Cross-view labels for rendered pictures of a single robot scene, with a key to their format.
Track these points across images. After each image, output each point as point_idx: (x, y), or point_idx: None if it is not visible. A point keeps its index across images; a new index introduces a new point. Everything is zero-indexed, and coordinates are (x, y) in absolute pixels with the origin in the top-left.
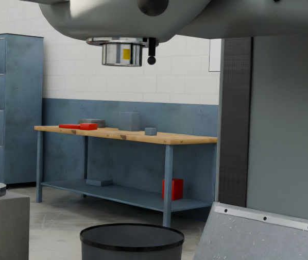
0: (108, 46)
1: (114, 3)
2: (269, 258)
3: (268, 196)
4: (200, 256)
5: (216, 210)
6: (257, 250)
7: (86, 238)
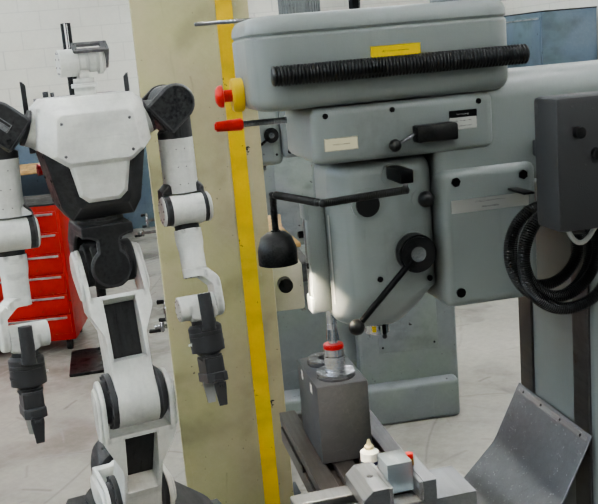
0: None
1: (350, 316)
2: (536, 437)
3: (544, 388)
4: (504, 425)
5: (518, 390)
6: (532, 429)
7: None
